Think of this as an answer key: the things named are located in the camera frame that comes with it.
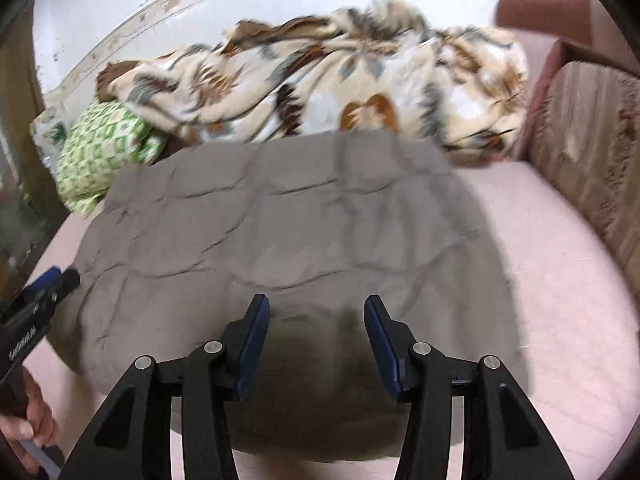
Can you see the person's left hand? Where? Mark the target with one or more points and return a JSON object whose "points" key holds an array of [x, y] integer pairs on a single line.
{"points": [[40, 420]]}

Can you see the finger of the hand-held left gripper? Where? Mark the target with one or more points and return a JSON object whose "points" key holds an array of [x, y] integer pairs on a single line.
{"points": [[52, 285]]}

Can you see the dark glass cabinet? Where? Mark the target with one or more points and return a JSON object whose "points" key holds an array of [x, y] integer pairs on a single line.
{"points": [[25, 185]]}

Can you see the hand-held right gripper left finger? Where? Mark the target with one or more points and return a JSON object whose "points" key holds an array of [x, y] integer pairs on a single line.
{"points": [[250, 345]]}

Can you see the clear plastic bag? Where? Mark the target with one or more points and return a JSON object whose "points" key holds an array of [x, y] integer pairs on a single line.
{"points": [[50, 132]]}

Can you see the green patterned pillow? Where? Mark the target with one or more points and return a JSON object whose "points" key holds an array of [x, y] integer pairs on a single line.
{"points": [[100, 145]]}

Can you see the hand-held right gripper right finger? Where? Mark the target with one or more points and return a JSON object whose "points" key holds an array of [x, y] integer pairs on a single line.
{"points": [[382, 347]]}

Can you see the floral fleece blanket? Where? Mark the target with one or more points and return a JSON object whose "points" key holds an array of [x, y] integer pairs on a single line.
{"points": [[350, 75]]}

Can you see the grey padded jacket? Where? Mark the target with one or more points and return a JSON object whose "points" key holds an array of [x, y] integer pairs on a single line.
{"points": [[300, 220]]}

